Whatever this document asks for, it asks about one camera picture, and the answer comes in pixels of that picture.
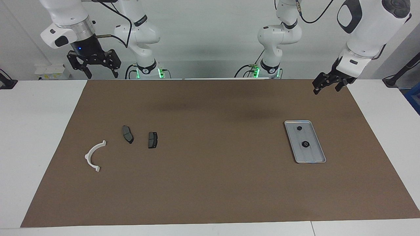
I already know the blue crate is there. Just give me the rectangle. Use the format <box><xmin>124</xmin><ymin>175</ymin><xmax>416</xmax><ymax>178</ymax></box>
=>
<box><xmin>404</xmin><ymin>87</ymin><xmax>420</xmax><ymax>115</ymax></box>

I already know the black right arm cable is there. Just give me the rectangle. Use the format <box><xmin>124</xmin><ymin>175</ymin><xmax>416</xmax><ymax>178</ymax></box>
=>
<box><xmin>95</xmin><ymin>0</ymin><xmax>132</xmax><ymax>49</ymax></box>

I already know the silver metal tray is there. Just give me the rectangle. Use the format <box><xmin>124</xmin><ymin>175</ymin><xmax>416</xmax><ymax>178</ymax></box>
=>
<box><xmin>284</xmin><ymin>120</ymin><xmax>326</xmax><ymax>164</ymax></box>

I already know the black left base cable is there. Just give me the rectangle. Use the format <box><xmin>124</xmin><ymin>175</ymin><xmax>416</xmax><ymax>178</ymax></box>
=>
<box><xmin>234</xmin><ymin>49</ymin><xmax>265</xmax><ymax>78</ymax></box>

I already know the black stand with angled pole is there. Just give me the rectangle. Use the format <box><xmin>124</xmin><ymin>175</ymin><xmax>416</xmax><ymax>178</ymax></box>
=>
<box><xmin>382</xmin><ymin>52</ymin><xmax>420</xmax><ymax>88</ymax></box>

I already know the black stand with flat foot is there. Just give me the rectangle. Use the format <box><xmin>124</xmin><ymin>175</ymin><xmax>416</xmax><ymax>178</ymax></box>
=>
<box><xmin>0</xmin><ymin>69</ymin><xmax>18</xmax><ymax>89</ymax></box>

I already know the brown table mat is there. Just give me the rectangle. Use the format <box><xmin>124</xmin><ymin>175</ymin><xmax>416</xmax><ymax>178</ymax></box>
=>
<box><xmin>20</xmin><ymin>79</ymin><xmax>420</xmax><ymax>228</ymax></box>

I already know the white curved plastic bracket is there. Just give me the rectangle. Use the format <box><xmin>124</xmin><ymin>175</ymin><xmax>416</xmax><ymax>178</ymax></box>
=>
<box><xmin>84</xmin><ymin>140</ymin><xmax>107</xmax><ymax>173</ymax></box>

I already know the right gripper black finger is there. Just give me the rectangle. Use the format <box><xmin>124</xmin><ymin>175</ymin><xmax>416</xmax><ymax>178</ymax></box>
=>
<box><xmin>106</xmin><ymin>49</ymin><xmax>121</xmax><ymax>78</ymax></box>
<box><xmin>67</xmin><ymin>51</ymin><xmax>92</xmax><ymax>79</ymax></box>

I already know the curved dark brake pad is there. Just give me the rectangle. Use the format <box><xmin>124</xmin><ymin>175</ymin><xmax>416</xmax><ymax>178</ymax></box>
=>
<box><xmin>122</xmin><ymin>125</ymin><xmax>134</xmax><ymax>144</ymax></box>

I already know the white cardboard box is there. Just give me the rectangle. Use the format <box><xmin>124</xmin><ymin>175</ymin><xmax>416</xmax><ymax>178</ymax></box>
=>
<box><xmin>34</xmin><ymin>64</ymin><xmax>71</xmax><ymax>80</ymax></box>

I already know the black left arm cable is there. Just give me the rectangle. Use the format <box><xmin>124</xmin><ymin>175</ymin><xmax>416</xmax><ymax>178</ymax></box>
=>
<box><xmin>295</xmin><ymin>0</ymin><xmax>335</xmax><ymax>24</ymax></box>

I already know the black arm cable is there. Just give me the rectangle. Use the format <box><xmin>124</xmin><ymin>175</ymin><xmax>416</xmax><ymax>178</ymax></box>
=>
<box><xmin>95</xmin><ymin>0</ymin><xmax>132</xmax><ymax>49</ymax></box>
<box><xmin>295</xmin><ymin>0</ymin><xmax>335</xmax><ymax>24</ymax></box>

